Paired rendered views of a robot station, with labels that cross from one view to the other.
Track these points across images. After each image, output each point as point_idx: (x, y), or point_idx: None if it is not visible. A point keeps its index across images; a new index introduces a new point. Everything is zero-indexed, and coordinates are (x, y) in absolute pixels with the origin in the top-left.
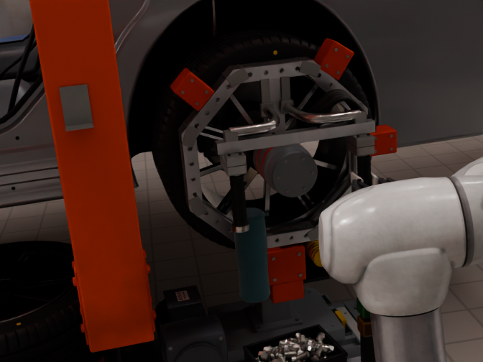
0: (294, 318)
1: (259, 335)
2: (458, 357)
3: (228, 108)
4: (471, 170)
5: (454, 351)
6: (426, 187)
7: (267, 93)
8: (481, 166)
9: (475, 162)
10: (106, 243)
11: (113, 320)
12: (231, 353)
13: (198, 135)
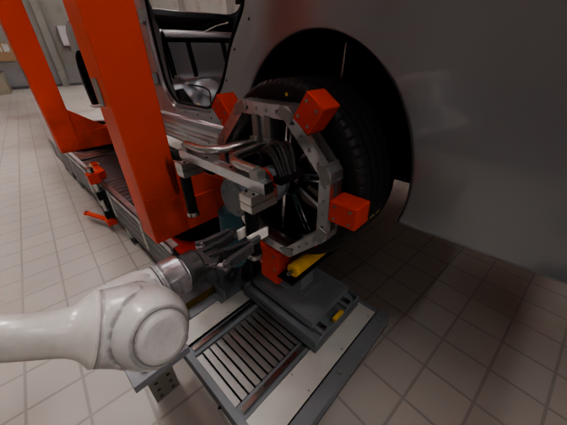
0: (301, 292)
1: (276, 284)
2: (398, 420)
3: None
4: (90, 294)
5: (403, 414)
6: None
7: (255, 126)
8: (89, 301)
9: (121, 289)
10: (130, 180)
11: (143, 222)
12: (255, 281)
13: (224, 143)
